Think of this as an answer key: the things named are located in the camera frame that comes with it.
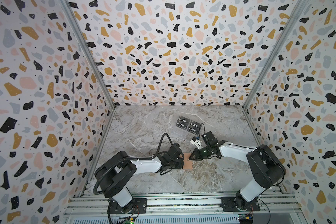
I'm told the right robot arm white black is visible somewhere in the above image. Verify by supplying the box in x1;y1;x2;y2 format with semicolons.
189;132;286;211

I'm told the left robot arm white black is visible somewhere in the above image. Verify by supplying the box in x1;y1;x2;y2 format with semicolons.
93;144;185;208

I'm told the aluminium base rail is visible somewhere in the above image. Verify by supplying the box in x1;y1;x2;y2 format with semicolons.
62;190;307;224

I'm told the black vip card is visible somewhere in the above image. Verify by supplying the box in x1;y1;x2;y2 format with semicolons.
187;120;202;135
176;116;190;131

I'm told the clear acrylic card stand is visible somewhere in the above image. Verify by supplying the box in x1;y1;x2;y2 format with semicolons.
175;115;205;137

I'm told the black VIP card left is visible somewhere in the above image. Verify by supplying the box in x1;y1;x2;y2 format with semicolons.
176;116;190;131

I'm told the black VIP card right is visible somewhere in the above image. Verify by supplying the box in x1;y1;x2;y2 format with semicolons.
187;120;202;135

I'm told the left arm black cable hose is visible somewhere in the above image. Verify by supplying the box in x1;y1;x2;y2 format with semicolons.
93;133;174;196

